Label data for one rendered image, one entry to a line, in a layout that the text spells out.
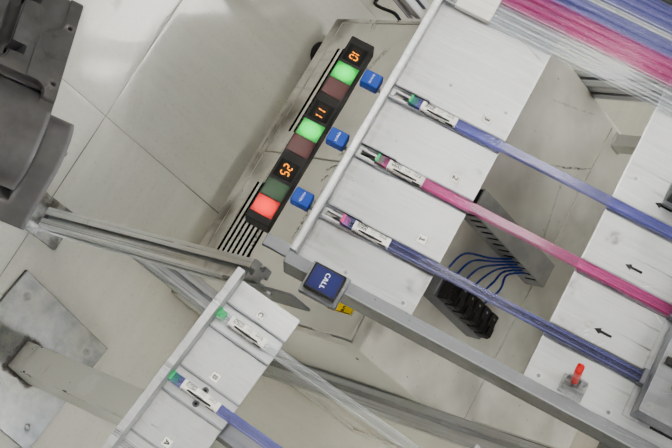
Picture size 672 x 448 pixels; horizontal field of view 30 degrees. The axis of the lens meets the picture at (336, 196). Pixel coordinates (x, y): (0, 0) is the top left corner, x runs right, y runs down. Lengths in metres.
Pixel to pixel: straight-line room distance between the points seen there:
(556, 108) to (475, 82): 0.47
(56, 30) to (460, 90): 1.26
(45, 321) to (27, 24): 1.73
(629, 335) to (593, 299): 0.07
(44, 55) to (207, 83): 1.87
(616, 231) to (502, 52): 0.33
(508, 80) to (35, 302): 1.01
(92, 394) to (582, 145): 1.04
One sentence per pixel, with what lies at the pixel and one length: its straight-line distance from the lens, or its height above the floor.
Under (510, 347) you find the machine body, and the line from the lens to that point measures 2.40.
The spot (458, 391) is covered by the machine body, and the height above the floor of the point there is 0.62.
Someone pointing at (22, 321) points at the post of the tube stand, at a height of 0.01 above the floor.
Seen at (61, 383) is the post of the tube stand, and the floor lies 0.20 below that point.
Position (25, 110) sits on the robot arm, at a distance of 0.71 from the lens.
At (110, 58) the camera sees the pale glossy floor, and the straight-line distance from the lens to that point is 2.47.
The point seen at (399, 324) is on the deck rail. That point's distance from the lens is 1.81.
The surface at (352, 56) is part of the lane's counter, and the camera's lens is 1.97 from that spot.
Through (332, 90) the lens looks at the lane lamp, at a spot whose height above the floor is 0.65.
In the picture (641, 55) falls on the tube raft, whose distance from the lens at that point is 2.02.
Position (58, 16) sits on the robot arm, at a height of 1.44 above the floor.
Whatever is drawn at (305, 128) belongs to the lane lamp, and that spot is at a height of 0.65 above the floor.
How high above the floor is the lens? 2.10
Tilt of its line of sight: 47 degrees down
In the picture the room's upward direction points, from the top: 100 degrees clockwise
